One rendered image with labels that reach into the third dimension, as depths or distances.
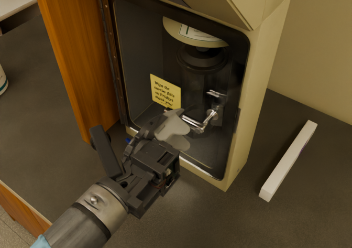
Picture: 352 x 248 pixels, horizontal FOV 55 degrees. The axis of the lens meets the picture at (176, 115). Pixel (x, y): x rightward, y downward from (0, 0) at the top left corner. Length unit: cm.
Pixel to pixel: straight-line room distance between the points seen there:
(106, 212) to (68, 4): 40
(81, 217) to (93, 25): 43
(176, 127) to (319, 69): 57
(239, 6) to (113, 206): 32
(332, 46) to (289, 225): 47
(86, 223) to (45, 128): 57
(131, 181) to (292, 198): 46
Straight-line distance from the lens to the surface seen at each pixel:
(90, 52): 80
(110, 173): 55
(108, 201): 51
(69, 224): 51
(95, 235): 51
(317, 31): 99
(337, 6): 95
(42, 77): 120
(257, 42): 53
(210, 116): 64
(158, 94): 72
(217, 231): 81
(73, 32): 74
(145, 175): 55
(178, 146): 63
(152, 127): 57
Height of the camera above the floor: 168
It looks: 48 degrees down
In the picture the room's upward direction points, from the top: straight up
